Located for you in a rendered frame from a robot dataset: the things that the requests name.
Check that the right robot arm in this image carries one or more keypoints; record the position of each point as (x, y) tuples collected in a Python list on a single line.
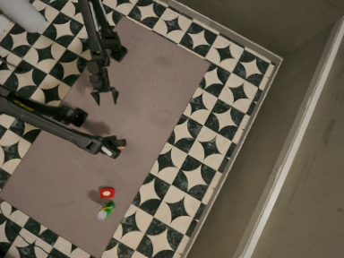
[(27, 110)]

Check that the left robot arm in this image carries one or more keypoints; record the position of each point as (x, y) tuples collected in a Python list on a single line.
[(107, 36)]

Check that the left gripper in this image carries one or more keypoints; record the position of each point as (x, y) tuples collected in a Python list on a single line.
[(95, 94)]

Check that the green drink can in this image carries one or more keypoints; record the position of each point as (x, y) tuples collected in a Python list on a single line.
[(105, 211)]

